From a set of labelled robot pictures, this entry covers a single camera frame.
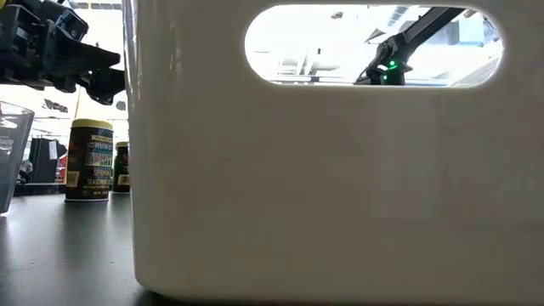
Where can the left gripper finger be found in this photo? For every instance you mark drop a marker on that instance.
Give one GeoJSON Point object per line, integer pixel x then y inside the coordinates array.
{"type": "Point", "coordinates": [106, 85]}
{"type": "Point", "coordinates": [81, 57]}

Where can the yellow-lid black spice can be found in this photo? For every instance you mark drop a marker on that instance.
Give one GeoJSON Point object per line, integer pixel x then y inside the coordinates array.
{"type": "Point", "coordinates": [122, 170]}
{"type": "Point", "coordinates": [89, 161]}

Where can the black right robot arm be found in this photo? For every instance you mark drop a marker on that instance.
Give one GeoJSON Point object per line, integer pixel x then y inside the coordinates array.
{"type": "Point", "coordinates": [418, 30]}

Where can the thin yellow pole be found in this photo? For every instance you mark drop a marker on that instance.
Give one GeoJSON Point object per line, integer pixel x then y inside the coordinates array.
{"type": "Point", "coordinates": [77, 106]}

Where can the red background object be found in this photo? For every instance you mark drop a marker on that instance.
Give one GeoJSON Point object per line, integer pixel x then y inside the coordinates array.
{"type": "Point", "coordinates": [63, 170]}

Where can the black background cabinet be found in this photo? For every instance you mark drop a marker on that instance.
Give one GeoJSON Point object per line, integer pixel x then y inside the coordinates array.
{"type": "Point", "coordinates": [42, 161]}

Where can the smoky grey plastic bin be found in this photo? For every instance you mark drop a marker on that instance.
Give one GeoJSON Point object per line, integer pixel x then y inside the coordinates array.
{"type": "Point", "coordinates": [13, 161]}

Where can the translucent white plastic bin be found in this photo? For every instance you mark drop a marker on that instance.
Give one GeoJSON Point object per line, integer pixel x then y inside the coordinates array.
{"type": "Point", "coordinates": [297, 191]}

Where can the dark wall fixture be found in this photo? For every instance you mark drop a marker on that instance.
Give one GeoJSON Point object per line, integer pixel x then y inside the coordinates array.
{"type": "Point", "coordinates": [55, 106]}
{"type": "Point", "coordinates": [121, 106]}

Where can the black aluminium table frame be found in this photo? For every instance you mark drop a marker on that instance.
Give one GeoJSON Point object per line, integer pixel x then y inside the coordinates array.
{"type": "Point", "coordinates": [38, 189]}

